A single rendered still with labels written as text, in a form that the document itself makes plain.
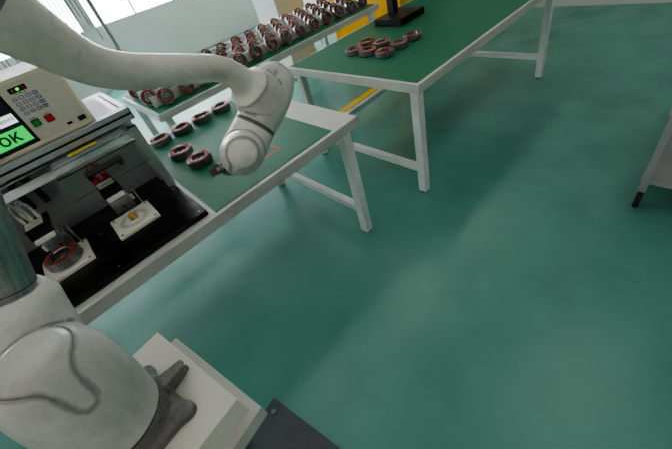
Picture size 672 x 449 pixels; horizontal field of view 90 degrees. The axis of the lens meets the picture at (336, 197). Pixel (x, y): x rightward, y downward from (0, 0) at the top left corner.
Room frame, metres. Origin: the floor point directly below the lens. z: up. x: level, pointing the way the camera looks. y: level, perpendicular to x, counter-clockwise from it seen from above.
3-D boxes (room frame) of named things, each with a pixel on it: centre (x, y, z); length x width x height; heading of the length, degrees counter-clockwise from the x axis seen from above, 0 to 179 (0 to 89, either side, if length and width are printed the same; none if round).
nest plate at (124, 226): (1.08, 0.75, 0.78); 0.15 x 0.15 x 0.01; 34
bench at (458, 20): (2.50, -1.01, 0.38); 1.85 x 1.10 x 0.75; 124
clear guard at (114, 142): (1.10, 0.73, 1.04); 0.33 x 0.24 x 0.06; 34
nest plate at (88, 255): (0.94, 0.95, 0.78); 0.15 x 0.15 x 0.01; 34
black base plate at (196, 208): (1.02, 0.86, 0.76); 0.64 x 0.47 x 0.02; 124
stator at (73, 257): (0.94, 0.95, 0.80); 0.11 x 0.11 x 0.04
